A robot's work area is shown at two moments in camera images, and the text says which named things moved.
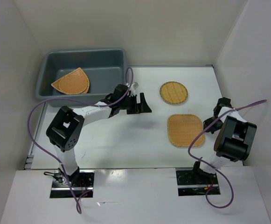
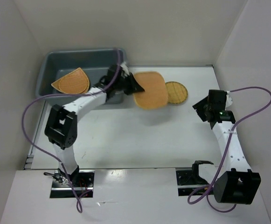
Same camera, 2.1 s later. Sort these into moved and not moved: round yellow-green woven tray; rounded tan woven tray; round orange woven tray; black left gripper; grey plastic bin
Moved: black left gripper; rounded tan woven tray
Not moved: round orange woven tray; grey plastic bin; round yellow-green woven tray
